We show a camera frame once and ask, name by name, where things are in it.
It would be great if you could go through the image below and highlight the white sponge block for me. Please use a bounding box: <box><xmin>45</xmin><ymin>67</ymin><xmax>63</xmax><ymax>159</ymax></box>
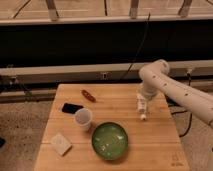
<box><xmin>50</xmin><ymin>133</ymin><xmax>72</xmax><ymax>156</ymax></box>

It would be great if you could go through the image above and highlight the clear plastic cup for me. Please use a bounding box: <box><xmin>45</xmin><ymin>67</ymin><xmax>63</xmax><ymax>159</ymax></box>
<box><xmin>74</xmin><ymin>108</ymin><xmax>93</xmax><ymax>131</ymax></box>

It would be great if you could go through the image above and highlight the black smartphone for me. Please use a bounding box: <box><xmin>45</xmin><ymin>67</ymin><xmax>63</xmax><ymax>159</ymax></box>
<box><xmin>62</xmin><ymin>103</ymin><xmax>83</xmax><ymax>114</ymax></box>

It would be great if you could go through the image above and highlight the wall power outlet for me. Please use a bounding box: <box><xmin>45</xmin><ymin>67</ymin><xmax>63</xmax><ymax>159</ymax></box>
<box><xmin>101</xmin><ymin>72</ymin><xmax>111</xmax><ymax>80</ymax></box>

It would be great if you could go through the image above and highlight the black hanging cable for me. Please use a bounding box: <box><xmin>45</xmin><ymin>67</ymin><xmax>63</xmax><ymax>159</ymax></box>
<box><xmin>119</xmin><ymin>12</ymin><xmax>152</xmax><ymax>81</ymax></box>

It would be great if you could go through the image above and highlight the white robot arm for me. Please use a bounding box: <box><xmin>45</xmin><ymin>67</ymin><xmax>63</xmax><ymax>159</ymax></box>
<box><xmin>139</xmin><ymin>60</ymin><xmax>213</xmax><ymax>129</ymax></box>

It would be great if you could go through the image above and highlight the green bowl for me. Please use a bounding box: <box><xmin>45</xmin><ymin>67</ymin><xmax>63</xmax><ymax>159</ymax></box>
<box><xmin>91</xmin><ymin>122</ymin><xmax>128</xmax><ymax>161</ymax></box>

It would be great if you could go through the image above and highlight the red chili pepper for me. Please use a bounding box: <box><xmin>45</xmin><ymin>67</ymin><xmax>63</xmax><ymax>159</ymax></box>
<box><xmin>81</xmin><ymin>90</ymin><xmax>96</xmax><ymax>103</ymax></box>

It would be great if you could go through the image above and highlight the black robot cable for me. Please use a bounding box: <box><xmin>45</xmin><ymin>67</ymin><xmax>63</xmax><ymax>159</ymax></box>
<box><xmin>171</xmin><ymin>73</ymin><xmax>194</xmax><ymax>138</ymax></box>

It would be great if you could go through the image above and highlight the white plastic bottle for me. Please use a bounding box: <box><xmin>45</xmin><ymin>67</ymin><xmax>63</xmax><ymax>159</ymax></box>
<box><xmin>137</xmin><ymin>93</ymin><xmax>147</xmax><ymax>121</ymax></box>

